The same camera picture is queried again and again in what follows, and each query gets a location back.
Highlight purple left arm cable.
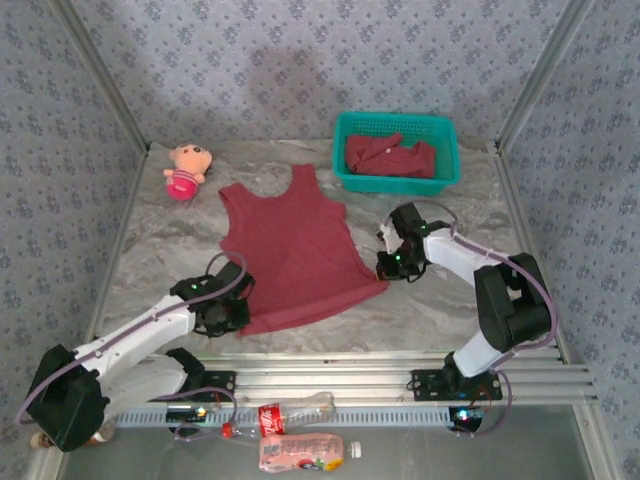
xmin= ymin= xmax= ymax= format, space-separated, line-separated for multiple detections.
xmin=17 ymin=252 xmax=249 ymax=444

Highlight brown drink bottle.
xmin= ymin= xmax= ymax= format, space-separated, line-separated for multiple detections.
xmin=30 ymin=419 xmax=119 ymax=450

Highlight black controller board with LED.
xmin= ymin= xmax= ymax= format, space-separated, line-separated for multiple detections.
xmin=166 ymin=405 xmax=207 ymax=422
xmin=447 ymin=405 xmax=489 ymax=434

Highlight teal plastic mesh basket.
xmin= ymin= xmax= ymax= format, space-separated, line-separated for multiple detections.
xmin=332 ymin=110 xmax=462 ymax=196

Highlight clear cola bottle red label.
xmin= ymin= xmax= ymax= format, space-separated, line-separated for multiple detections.
xmin=221 ymin=391 xmax=336 ymax=444

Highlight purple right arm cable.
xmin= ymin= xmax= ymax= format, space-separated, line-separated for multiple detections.
xmin=382 ymin=199 xmax=557 ymax=439

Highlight grey slotted cable duct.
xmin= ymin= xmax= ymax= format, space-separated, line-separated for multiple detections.
xmin=115 ymin=405 xmax=454 ymax=429

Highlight aluminium frame post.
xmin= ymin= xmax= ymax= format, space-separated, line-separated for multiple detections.
xmin=49 ymin=0 xmax=151 ymax=154
xmin=494 ymin=0 xmax=596 ymax=151

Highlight dark red ribbed tank top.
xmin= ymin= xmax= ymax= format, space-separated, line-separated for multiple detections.
xmin=344 ymin=132 xmax=437 ymax=180
xmin=218 ymin=163 xmax=390 ymax=337

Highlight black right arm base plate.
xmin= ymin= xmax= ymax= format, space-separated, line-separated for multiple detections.
xmin=410 ymin=368 xmax=504 ymax=403

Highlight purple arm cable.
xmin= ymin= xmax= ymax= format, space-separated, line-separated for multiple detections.
xmin=17 ymin=252 xmax=249 ymax=444
xmin=382 ymin=199 xmax=557 ymax=439

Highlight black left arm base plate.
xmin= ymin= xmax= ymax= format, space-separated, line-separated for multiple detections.
xmin=149 ymin=370 xmax=237 ymax=404

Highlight pink drink bottle white cap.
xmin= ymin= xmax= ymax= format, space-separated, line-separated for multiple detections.
xmin=258 ymin=432 xmax=363 ymax=474

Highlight aluminium side rail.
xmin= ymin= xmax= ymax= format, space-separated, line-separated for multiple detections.
xmin=77 ymin=147 xmax=151 ymax=361
xmin=492 ymin=142 xmax=574 ymax=364

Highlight pink plush doll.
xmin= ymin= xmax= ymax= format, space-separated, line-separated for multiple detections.
xmin=162 ymin=142 xmax=215 ymax=203

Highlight aluminium rail frame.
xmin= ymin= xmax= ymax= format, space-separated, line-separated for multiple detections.
xmin=149 ymin=352 xmax=599 ymax=406

